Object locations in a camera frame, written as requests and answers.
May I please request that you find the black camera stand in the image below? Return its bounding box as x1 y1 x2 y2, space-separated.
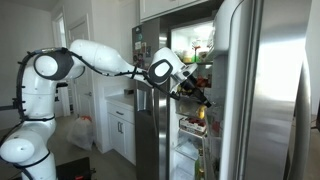
55 82 68 102

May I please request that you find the stainless steel fridge left door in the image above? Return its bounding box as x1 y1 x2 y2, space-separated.
132 18 169 180

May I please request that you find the green bottle in door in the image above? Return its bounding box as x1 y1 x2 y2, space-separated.
195 148 205 180

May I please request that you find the stainless steel fridge right door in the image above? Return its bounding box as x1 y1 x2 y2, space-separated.
208 0 312 180

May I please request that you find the red fruit box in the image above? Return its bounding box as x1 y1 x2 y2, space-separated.
179 118 206 136

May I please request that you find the white interior door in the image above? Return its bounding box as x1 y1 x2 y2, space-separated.
68 18 93 116

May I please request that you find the yellow food item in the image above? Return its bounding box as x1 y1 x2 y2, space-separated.
198 105 207 119

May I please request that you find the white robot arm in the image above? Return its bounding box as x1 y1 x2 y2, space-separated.
0 39 211 180

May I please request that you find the white upper cabinet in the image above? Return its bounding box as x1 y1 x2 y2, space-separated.
139 0 211 22

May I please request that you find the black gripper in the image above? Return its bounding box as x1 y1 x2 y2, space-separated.
181 75 212 108

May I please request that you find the stainless steel fridge door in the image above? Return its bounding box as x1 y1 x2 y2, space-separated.
208 0 312 180
132 18 169 180

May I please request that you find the white plastic trash bag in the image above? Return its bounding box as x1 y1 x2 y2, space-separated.
67 116 94 151

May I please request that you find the white kitchen base cabinet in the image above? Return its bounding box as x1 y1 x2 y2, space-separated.
96 94 136 164

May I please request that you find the black robot base box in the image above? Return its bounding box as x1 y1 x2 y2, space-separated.
56 157 96 180

